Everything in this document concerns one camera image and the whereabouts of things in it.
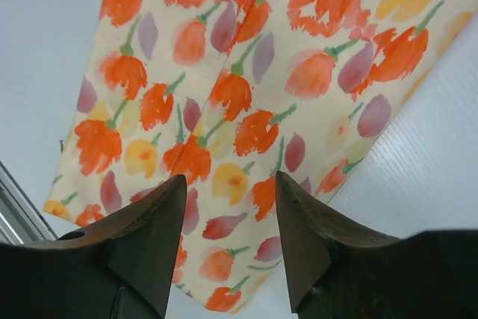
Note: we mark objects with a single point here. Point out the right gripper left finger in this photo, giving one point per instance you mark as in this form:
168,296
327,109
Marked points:
136,250

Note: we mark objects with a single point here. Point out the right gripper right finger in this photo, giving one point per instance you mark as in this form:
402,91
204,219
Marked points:
313,238

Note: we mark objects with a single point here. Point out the floral orange skirt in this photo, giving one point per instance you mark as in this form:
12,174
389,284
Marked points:
229,92

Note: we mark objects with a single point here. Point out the aluminium frame rail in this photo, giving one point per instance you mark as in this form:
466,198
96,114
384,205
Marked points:
21,222

